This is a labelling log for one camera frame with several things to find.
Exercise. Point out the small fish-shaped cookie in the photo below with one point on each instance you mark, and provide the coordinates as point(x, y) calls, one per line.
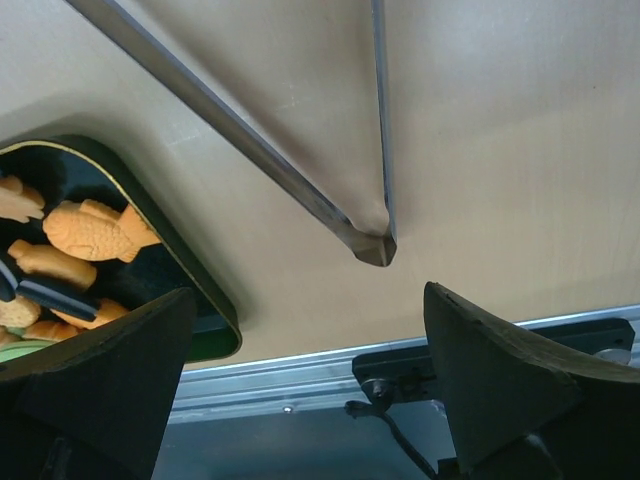
point(48, 261)

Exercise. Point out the black striped wafer cookie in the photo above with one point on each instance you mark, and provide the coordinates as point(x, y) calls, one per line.
point(59, 297)

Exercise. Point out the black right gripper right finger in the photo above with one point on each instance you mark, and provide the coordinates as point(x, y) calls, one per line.
point(519, 403)

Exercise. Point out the large fish-shaped cookie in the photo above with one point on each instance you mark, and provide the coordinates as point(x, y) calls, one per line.
point(92, 231)

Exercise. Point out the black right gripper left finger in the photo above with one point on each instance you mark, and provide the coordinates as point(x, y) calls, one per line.
point(96, 406)

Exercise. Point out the black gold-rimmed tray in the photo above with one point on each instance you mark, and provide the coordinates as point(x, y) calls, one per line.
point(76, 168)

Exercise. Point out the silver metal tongs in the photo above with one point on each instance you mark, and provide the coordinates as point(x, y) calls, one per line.
point(113, 21)

